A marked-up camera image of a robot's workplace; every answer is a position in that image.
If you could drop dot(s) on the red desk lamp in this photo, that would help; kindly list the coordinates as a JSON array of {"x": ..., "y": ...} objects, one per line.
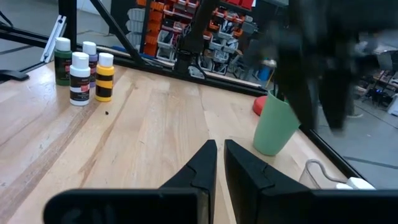
[{"x": 259, "y": 105}]

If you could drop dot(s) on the orange grey parts bin shelf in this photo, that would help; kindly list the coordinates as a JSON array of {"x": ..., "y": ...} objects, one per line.
[{"x": 155, "y": 37}]

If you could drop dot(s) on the small teal paint bottle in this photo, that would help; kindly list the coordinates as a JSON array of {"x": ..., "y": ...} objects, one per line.
[{"x": 63, "y": 62}]

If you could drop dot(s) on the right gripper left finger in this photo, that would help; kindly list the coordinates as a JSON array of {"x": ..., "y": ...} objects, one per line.
[{"x": 192, "y": 186}]

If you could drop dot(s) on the silver aluminium extrusion bar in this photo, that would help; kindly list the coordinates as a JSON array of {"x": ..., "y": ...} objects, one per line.
[{"x": 53, "y": 39}]

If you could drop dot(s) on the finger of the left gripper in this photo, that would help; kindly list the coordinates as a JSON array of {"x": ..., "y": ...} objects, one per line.
[
  {"x": 335, "y": 99},
  {"x": 300, "y": 96}
]

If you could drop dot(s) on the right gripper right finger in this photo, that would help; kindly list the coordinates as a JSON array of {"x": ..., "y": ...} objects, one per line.
[{"x": 248, "y": 186}]

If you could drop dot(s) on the black table edge bracket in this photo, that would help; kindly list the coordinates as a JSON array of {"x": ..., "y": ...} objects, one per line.
[{"x": 12, "y": 75}]

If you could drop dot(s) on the large white paint bottle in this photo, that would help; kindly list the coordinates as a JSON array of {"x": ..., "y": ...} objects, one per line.
[{"x": 360, "y": 183}]

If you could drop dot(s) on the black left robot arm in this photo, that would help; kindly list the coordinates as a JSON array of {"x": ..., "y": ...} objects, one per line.
[{"x": 196, "y": 31}]

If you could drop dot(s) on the small purple paint bottle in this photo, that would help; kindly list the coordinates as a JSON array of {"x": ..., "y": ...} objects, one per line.
[{"x": 92, "y": 59}]

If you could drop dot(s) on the small yellow paint bottle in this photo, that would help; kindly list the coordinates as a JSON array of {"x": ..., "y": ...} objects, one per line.
[{"x": 104, "y": 81}]

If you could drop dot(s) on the clear plastic bin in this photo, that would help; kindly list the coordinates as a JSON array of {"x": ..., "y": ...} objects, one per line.
[{"x": 311, "y": 177}]

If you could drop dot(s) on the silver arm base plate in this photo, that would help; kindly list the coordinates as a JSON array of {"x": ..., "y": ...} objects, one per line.
[{"x": 196, "y": 72}]

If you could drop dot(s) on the green plastic cup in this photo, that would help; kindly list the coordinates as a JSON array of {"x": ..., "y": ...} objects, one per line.
[{"x": 275, "y": 127}]

